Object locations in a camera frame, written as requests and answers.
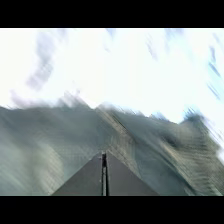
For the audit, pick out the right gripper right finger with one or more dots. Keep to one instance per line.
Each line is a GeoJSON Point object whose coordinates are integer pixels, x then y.
{"type": "Point", "coordinates": [124, 180]}

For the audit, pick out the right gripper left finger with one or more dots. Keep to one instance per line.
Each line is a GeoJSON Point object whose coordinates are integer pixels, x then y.
{"type": "Point", "coordinates": [87, 180]}

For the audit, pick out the dark green pants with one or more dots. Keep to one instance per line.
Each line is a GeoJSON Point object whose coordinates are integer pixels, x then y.
{"type": "Point", "coordinates": [50, 146]}

